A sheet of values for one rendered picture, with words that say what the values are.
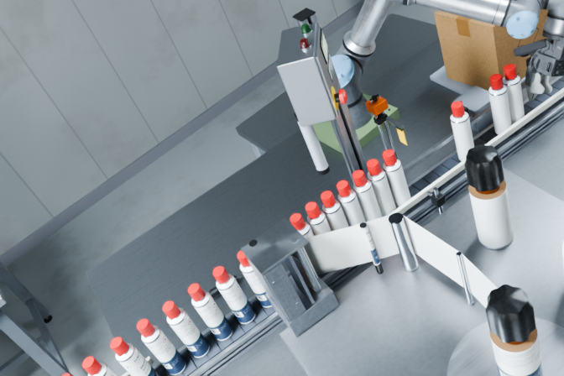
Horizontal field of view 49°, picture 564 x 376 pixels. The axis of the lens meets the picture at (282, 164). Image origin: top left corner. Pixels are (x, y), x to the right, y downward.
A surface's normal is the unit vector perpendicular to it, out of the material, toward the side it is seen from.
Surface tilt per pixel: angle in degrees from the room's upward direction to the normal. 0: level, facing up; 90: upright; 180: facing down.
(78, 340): 0
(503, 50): 90
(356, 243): 90
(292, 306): 90
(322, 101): 90
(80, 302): 0
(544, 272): 0
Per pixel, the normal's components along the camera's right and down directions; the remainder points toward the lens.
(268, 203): -0.33, -0.72
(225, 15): 0.56, 0.37
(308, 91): -0.07, 0.66
